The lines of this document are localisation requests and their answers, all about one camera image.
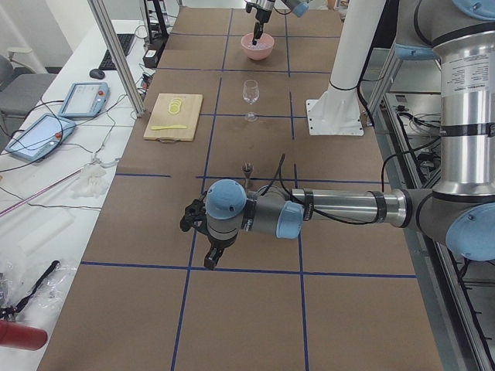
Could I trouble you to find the black power adapter box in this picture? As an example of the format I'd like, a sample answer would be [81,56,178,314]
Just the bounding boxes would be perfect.
[142,49,159,69]

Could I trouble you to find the pink bowl of ice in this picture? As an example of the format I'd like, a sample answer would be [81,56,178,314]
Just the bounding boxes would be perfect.
[241,32,275,61]

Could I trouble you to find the teach pendant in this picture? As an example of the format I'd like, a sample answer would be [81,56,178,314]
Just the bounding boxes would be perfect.
[58,82,109,120]
[5,114,76,162]

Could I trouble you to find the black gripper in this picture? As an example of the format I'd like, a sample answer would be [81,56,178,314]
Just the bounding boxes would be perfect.
[251,3,273,46]
[203,241,231,270]

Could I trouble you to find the teach pendant near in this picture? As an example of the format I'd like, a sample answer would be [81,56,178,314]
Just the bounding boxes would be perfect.
[5,114,76,162]

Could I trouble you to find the clear wine glass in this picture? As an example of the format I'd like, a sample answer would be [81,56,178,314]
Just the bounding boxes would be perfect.
[243,80,260,122]

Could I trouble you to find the black keyboard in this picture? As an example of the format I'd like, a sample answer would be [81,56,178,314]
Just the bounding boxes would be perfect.
[98,33,136,71]

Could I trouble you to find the aluminium frame post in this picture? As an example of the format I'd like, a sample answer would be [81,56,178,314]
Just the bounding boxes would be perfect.
[87,0,145,117]

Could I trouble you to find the white crumpled cloth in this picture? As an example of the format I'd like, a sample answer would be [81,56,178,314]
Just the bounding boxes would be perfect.
[72,165,109,197]

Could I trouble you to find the red fire extinguisher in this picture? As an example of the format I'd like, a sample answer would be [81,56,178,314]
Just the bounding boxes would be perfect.
[1,320,48,351]

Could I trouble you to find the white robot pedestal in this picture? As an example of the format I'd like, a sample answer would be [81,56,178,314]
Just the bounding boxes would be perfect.
[306,0,386,136]

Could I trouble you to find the teach pendant far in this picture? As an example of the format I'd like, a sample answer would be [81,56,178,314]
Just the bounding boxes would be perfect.
[58,82,109,120]

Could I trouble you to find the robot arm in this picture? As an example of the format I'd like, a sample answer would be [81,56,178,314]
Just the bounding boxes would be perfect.
[245,0,309,45]
[200,1,494,270]

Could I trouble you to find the steel double jigger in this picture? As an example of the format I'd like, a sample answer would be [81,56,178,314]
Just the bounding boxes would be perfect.
[241,162,254,190]

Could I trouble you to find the wooden cutting board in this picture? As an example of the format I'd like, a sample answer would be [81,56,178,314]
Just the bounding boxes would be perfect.
[143,94,203,141]

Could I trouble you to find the black computer mouse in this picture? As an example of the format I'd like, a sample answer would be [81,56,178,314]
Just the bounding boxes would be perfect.
[89,69,105,80]

